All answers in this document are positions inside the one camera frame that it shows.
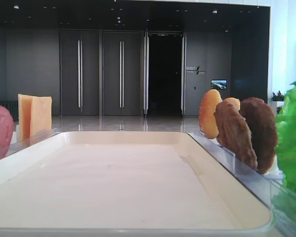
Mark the brown meat patty thin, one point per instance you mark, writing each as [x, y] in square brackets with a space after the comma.
[234, 133]

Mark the yellow cheese slice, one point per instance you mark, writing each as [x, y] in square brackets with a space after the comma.
[41, 115]

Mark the dark brown meat patty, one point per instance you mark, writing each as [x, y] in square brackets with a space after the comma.
[260, 118]

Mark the orange cheese slice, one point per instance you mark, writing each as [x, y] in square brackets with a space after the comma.
[24, 107]

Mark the green lettuce leaf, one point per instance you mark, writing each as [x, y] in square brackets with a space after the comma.
[286, 129]

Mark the red tomato slice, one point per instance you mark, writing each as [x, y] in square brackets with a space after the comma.
[6, 130]

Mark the golden bun half outer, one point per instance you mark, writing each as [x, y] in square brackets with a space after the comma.
[207, 121]

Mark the golden bun half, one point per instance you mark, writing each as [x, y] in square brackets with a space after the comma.
[207, 121]
[234, 101]

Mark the golden bun half inner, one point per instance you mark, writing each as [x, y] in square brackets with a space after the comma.
[234, 101]

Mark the cream rectangular tray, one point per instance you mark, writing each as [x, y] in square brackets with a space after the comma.
[125, 184]

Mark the clear acrylic rack left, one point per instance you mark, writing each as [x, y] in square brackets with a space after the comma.
[16, 145]

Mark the clear acrylic rack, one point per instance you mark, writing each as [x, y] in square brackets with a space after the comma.
[16, 145]
[268, 188]

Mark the clear acrylic rack right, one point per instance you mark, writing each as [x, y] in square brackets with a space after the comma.
[268, 188]

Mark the wall mounted display screen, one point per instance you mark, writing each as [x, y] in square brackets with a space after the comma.
[219, 84]

